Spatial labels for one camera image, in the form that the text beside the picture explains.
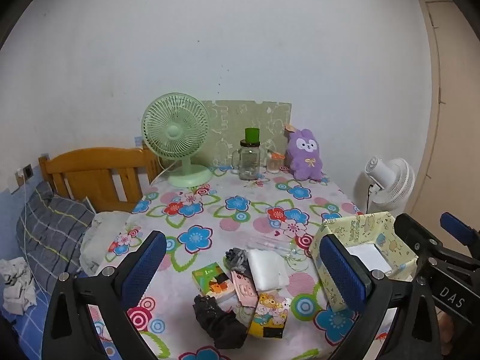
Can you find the grey knitted sock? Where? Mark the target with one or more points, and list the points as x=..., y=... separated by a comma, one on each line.
x=236, y=258

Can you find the white floor fan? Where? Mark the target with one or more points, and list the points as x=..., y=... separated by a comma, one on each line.
x=393, y=183

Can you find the pink wipes pack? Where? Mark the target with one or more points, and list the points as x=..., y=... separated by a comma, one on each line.
x=243, y=288

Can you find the purple plush bunny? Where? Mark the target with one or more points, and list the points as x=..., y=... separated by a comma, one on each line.
x=305, y=157

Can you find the black cloth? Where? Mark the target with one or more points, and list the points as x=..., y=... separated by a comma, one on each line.
x=221, y=326

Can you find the green printed board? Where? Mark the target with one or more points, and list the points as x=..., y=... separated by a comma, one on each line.
x=240, y=116

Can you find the clear plastic packet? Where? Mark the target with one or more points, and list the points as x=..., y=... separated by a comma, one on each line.
x=273, y=243

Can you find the green small carton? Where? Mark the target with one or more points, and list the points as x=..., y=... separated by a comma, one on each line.
x=210, y=281

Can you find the blue checked bed sheet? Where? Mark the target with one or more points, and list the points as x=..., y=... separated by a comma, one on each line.
x=22, y=330

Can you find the floral tablecloth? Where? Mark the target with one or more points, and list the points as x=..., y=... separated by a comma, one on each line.
x=210, y=195

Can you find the beige door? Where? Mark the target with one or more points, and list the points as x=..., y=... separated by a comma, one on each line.
x=457, y=120

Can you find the yellow printed storage box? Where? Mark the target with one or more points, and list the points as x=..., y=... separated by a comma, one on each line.
x=382, y=232

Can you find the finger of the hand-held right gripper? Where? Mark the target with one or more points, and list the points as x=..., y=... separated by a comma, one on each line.
x=412, y=232
x=455, y=227

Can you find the wooden bed headboard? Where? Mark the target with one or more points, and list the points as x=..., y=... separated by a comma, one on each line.
x=93, y=161

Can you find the glass jar with green lid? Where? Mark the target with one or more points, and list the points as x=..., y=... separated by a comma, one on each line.
x=249, y=161

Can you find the grey plaid pillow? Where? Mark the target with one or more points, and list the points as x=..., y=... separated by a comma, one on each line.
x=52, y=228

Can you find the wall socket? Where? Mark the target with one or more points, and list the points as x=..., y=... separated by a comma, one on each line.
x=27, y=172

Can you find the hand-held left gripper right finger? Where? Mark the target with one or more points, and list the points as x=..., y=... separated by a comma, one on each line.
x=345, y=273

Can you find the small cotton swab jar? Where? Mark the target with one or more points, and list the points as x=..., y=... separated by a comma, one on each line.
x=275, y=165

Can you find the green desk fan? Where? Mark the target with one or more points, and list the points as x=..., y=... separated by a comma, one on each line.
x=174, y=131

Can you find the white tissue pack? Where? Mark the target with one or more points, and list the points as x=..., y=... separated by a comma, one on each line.
x=266, y=270

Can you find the yellow cartoon tissue pack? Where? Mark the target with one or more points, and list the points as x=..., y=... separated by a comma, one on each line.
x=268, y=315

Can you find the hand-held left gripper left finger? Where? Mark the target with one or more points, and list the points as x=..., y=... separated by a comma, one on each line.
x=150, y=258

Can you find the crumpled white cloth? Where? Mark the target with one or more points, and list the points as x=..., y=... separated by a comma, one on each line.
x=18, y=288

